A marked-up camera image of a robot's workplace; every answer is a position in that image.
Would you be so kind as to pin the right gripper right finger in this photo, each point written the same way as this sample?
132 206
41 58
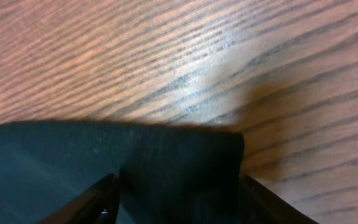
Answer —
258 205

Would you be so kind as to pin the black t-shirt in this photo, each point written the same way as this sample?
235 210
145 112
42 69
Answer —
168 175

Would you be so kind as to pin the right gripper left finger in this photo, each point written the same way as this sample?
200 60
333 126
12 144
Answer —
99 204

